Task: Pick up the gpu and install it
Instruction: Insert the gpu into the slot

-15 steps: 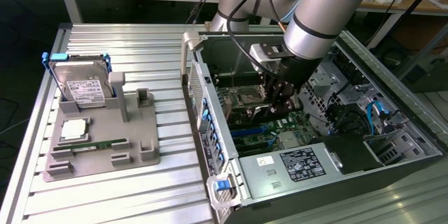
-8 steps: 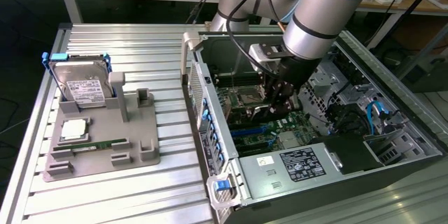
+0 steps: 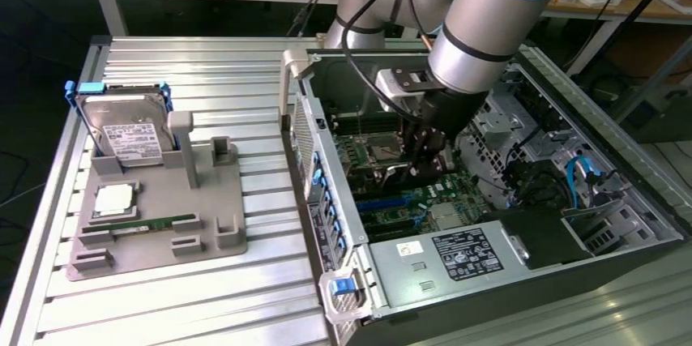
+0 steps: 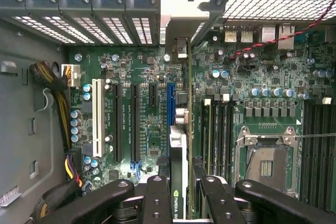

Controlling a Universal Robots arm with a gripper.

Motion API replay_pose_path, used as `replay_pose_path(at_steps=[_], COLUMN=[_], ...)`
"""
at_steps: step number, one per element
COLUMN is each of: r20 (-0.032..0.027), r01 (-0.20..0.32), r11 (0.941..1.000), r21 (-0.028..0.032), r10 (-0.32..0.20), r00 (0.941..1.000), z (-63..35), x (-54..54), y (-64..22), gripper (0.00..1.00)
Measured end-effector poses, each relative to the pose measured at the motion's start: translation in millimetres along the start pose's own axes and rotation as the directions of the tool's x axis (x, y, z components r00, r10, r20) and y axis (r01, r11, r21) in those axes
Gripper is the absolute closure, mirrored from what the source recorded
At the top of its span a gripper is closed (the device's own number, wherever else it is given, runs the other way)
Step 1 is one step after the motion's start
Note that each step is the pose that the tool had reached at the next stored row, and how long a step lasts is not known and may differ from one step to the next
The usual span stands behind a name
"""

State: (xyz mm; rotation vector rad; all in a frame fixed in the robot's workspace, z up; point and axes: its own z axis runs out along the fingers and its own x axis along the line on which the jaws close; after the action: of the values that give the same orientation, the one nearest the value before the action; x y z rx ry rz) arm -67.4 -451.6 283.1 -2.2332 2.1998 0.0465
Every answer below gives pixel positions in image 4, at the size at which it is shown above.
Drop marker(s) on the white ribbed plastic connector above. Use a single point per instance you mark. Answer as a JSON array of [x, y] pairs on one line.
[[9, 196]]

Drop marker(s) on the white power connector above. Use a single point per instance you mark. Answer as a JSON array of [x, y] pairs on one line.
[[74, 75]]

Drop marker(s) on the green motherboard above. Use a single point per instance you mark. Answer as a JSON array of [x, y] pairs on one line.
[[126, 58]]

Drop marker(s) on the short black expansion slot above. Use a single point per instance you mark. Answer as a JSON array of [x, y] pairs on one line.
[[153, 95]]

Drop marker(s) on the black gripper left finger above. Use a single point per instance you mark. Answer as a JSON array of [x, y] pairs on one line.
[[157, 203]]

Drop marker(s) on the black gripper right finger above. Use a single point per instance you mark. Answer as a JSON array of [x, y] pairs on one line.
[[218, 203]]

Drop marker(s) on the white expansion slot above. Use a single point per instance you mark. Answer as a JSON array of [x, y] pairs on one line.
[[98, 116]]

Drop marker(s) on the CPU socket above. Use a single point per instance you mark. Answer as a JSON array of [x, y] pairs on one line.
[[267, 169]]

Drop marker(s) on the black RAM slot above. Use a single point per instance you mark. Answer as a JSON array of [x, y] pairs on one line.
[[223, 134], [230, 134], [216, 134]]

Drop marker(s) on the long black expansion slot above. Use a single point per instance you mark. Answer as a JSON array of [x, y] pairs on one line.
[[118, 121], [135, 121]]

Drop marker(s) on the perforated metal slot cover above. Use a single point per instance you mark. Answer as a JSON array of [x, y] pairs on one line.
[[43, 28], [93, 30], [68, 28], [118, 30], [141, 30], [199, 32]]

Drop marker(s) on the open grey PC case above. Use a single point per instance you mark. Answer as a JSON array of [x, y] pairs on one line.
[[15, 129]]

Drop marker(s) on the thin metal locking lever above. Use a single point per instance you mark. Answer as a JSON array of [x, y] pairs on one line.
[[315, 136]]

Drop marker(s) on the blue expansion slot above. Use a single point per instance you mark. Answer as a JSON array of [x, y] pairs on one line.
[[170, 103]]

